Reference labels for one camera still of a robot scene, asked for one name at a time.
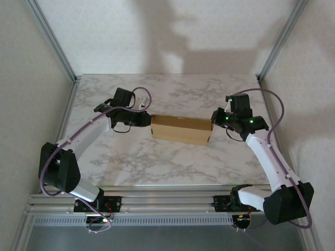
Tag brown cardboard box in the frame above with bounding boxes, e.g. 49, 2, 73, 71
150, 115, 216, 146

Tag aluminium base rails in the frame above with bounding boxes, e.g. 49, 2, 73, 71
25, 182, 311, 216

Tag grey metal sheet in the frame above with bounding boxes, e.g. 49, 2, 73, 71
26, 224, 307, 251

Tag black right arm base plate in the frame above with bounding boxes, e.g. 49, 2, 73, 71
213, 195, 261, 212

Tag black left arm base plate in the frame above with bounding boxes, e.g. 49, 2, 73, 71
73, 196, 122, 213

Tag aluminium frame post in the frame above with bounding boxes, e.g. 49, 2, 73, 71
25, 0, 77, 82
257, 0, 311, 81

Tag grey slotted cable duct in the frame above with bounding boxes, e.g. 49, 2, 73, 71
32, 215, 236, 226

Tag aluminium frame leg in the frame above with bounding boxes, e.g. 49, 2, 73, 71
10, 214, 35, 251
298, 214, 324, 251

